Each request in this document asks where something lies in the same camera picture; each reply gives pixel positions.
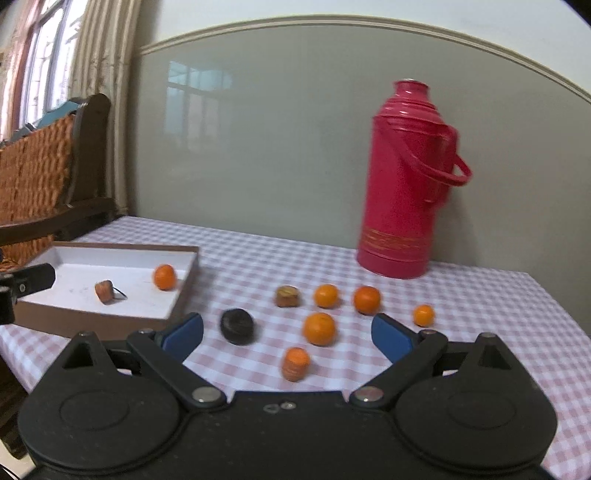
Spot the dark round fruit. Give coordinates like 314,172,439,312
219,308,256,345

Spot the large orange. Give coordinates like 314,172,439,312
303,312,337,347

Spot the brown green cube fruit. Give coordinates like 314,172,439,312
274,285,301,308

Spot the small orange far right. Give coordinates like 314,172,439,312
413,304,436,328

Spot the brown cardboard box tray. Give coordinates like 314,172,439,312
14,242,199,340

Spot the wooden sofa with orange cushion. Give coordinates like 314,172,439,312
1,93,116,273

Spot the pink checkered tablecloth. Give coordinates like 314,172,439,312
0,215,591,480

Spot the red thermos flask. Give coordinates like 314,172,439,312
356,79,472,279

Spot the window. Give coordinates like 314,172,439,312
1,0,88,139

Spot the beige curtain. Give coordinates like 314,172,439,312
68,0,144,217

